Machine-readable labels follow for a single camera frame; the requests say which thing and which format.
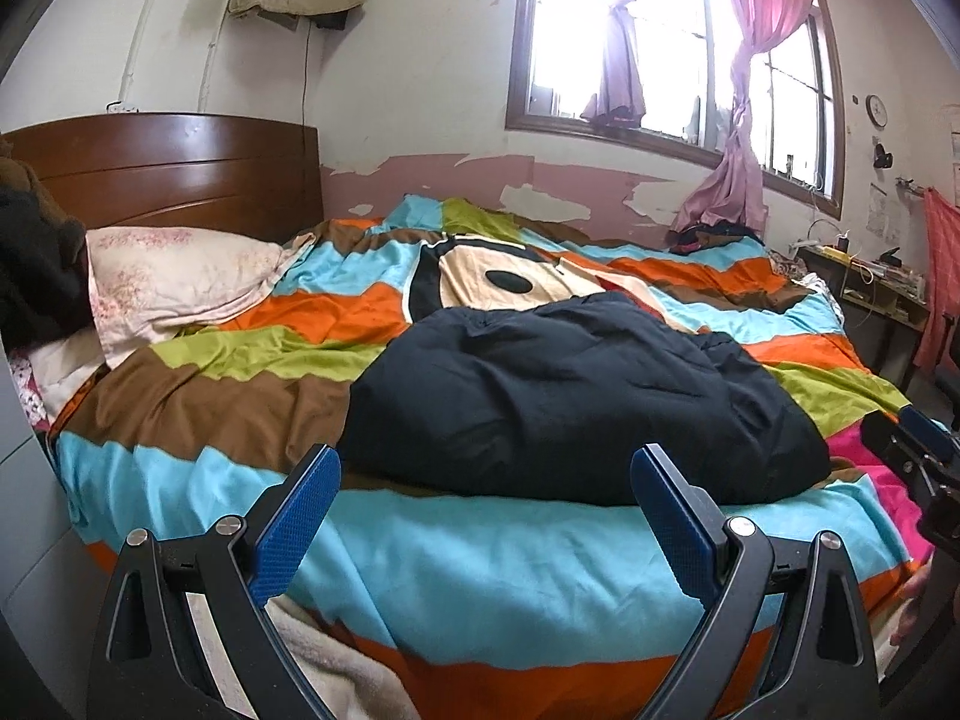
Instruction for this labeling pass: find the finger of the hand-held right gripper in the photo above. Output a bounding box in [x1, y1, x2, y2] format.
[859, 414, 942, 500]
[898, 403, 960, 462]

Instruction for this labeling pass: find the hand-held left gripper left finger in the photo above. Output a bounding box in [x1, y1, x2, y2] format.
[90, 444, 344, 720]

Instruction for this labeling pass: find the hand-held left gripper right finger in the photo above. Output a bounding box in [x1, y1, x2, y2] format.
[630, 444, 880, 720]

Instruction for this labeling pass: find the black jacket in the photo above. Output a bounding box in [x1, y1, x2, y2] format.
[341, 292, 832, 505]

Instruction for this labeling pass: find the dark clothes pile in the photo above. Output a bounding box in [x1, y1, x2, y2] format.
[667, 221, 767, 256]

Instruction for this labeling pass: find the person's right hand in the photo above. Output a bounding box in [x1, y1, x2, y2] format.
[889, 566, 933, 647]

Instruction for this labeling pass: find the red checked cloth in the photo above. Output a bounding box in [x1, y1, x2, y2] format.
[915, 187, 960, 370]

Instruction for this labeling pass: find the colourful striped blanket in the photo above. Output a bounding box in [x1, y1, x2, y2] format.
[49, 193, 935, 720]

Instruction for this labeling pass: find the cluttered wooden desk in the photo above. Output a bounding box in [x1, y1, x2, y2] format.
[787, 236, 931, 376]

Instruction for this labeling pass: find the cream fleece blanket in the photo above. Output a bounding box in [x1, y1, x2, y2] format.
[187, 598, 422, 720]

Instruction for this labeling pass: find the floral pillow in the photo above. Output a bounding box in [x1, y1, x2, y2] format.
[84, 226, 320, 370]

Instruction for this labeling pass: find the dark plush toy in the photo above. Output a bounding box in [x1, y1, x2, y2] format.
[0, 156, 95, 350]

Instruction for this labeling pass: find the wooden headboard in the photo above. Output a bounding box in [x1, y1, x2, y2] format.
[0, 114, 325, 245]

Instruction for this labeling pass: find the wooden framed window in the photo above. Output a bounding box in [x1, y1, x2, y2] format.
[504, 0, 847, 215]

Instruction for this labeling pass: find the purple hanging garment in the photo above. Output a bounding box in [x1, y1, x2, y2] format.
[579, 4, 647, 126]

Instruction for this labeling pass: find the black wall cable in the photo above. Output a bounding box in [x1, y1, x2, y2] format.
[298, 13, 312, 128]

